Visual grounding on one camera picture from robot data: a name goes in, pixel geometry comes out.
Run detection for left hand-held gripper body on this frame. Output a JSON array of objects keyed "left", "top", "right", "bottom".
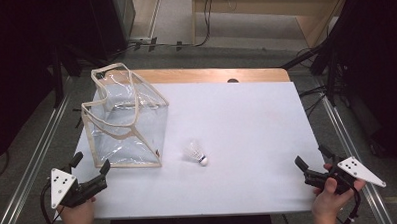
[{"left": 49, "top": 165, "right": 110, "bottom": 210}]

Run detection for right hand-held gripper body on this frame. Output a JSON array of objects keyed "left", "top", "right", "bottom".
[{"left": 303, "top": 154, "right": 387, "bottom": 196}]

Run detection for clear plastic bag beige trim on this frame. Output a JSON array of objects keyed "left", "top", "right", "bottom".
[{"left": 79, "top": 60, "right": 172, "bottom": 171}]

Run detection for white shuttlecock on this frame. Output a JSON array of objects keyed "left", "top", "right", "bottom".
[{"left": 181, "top": 139, "right": 209, "bottom": 169}]

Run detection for person's left hand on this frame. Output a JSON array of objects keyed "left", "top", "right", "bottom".
[{"left": 56, "top": 195, "right": 98, "bottom": 224}]

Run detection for person's right hand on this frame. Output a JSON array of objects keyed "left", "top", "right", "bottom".
[{"left": 309, "top": 161, "right": 369, "bottom": 224}]

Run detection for black curtain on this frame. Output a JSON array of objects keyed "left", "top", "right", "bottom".
[
  {"left": 0, "top": 0, "right": 122, "bottom": 165},
  {"left": 307, "top": 0, "right": 397, "bottom": 171}
]

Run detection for light wooden furniture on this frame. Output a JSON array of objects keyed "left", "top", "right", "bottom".
[{"left": 191, "top": 0, "right": 353, "bottom": 54}]

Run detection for dark cabinet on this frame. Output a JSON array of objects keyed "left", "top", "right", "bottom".
[{"left": 111, "top": 0, "right": 138, "bottom": 43}]

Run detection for metal floor rail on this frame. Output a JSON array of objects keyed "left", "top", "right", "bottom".
[
  {"left": 319, "top": 91, "right": 396, "bottom": 224},
  {"left": 0, "top": 92, "right": 76, "bottom": 224}
]

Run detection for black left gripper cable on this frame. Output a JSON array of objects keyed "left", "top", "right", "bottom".
[{"left": 39, "top": 181, "right": 64, "bottom": 224}]

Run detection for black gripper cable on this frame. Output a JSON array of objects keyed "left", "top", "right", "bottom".
[
  {"left": 39, "top": 181, "right": 64, "bottom": 224},
  {"left": 337, "top": 185, "right": 363, "bottom": 224}
]

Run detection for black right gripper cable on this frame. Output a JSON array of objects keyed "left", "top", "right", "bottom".
[{"left": 337, "top": 185, "right": 363, "bottom": 224}]

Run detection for black floor cables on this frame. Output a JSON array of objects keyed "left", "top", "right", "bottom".
[{"left": 298, "top": 83, "right": 333, "bottom": 120}]

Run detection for black hanging cable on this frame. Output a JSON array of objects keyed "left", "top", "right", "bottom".
[{"left": 174, "top": 0, "right": 216, "bottom": 50}]

